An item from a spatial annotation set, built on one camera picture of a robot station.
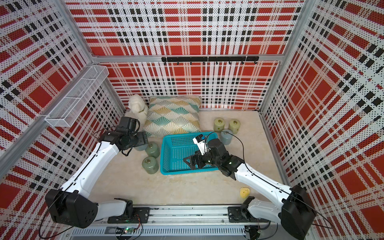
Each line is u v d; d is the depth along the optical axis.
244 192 0.80
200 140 0.67
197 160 0.65
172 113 0.98
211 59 0.88
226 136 0.96
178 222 0.74
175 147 0.99
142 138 0.72
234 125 1.02
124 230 0.69
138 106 0.99
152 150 0.89
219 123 1.02
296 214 0.39
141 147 0.81
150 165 0.84
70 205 0.39
